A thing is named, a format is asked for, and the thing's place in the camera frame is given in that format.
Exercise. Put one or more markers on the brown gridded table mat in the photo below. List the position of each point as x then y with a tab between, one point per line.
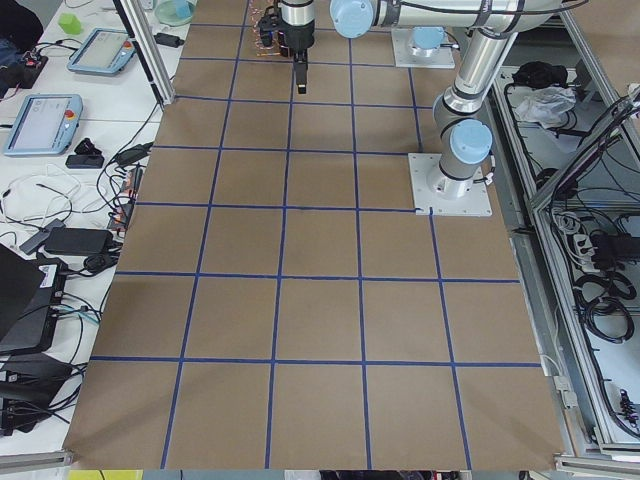
279	304

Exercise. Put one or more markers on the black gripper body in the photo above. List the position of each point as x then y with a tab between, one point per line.
298	38

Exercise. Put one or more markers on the black power brick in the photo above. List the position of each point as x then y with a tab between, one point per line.
77	241

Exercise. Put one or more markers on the blue teach pendant far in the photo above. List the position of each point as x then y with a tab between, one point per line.
105	52

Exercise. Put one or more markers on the blue foam block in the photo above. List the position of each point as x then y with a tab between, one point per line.
182	8

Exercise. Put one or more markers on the dark wine bottle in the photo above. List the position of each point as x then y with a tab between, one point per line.
284	48

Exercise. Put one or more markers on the green glass plate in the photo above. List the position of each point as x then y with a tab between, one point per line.
165	14

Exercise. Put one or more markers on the blue teach pendant near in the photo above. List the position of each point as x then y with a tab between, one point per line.
45	125

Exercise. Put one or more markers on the black power adapter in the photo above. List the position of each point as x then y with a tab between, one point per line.
168	40

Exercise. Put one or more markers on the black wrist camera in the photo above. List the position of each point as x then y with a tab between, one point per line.
268	26

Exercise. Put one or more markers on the green block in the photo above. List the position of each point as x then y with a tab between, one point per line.
70	23

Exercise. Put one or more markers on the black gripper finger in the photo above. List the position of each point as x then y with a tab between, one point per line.
300	63

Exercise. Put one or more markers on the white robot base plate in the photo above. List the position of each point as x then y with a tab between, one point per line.
438	195

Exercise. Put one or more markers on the copper wire wine basket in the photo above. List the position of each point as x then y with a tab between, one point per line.
256	11

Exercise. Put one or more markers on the blue teach pendant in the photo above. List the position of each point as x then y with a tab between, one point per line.
105	52
45	125

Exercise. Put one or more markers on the black small device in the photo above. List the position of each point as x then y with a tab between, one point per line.
86	156

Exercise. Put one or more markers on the aluminium frame post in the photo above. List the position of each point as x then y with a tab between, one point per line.
136	24

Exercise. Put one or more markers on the white crumpled cloth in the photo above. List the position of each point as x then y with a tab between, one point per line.
548	107

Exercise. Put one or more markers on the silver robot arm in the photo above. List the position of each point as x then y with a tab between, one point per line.
494	26

